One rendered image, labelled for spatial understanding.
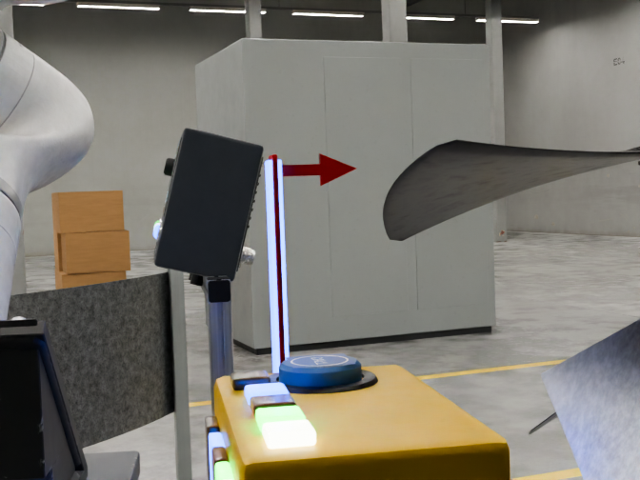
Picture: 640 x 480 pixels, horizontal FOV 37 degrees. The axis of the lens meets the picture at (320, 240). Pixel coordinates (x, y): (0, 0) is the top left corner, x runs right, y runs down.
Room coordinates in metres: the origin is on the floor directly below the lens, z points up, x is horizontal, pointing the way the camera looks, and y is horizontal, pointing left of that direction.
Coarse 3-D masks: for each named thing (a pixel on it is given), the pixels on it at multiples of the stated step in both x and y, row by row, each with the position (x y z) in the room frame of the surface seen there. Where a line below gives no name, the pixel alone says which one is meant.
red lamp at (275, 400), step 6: (252, 396) 0.40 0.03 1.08; (258, 396) 0.40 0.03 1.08; (264, 396) 0.40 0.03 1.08; (270, 396) 0.40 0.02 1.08; (276, 396) 0.40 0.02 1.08; (282, 396) 0.40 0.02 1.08; (288, 396) 0.40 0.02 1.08; (252, 402) 0.39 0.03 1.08; (258, 402) 0.39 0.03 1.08; (264, 402) 0.39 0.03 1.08; (270, 402) 0.39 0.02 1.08; (276, 402) 0.39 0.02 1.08; (282, 402) 0.39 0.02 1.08; (288, 402) 0.39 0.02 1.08; (294, 402) 0.39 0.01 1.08; (252, 408) 0.39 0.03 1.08; (258, 408) 0.38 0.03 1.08; (264, 408) 0.38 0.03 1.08
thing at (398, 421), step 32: (224, 384) 0.46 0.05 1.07; (352, 384) 0.44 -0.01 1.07; (384, 384) 0.44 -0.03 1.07; (416, 384) 0.44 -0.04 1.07; (224, 416) 0.41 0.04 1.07; (320, 416) 0.38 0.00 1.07; (352, 416) 0.38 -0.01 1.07; (384, 416) 0.38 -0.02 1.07; (416, 416) 0.38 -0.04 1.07; (448, 416) 0.38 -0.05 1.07; (256, 448) 0.34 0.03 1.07; (288, 448) 0.34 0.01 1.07; (320, 448) 0.34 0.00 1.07; (352, 448) 0.33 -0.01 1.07; (384, 448) 0.34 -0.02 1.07; (416, 448) 0.34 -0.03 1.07; (448, 448) 0.34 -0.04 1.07; (480, 448) 0.34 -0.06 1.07
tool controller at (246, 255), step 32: (192, 160) 1.26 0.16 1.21; (224, 160) 1.27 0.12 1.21; (256, 160) 1.27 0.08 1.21; (192, 192) 1.26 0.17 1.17; (224, 192) 1.27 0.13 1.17; (256, 192) 1.30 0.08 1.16; (192, 224) 1.26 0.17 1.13; (224, 224) 1.27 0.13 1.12; (160, 256) 1.25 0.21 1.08; (192, 256) 1.26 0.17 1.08; (224, 256) 1.26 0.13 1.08
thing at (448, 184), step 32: (416, 160) 0.66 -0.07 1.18; (448, 160) 0.66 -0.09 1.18; (480, 160) 0.66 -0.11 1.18; (512, 160) 0.67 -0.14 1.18; (544, 160) 0.68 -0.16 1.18; (576, 160) 0.69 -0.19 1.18; (608, 160) 0.71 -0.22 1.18; (416, 192) 0.73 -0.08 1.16; (448, 192) 0.75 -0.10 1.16; (480, 192) 0.78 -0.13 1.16; (512, 192) 0.81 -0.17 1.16; (384, 224) 0.80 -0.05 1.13; (416, 224) 0.82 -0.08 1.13
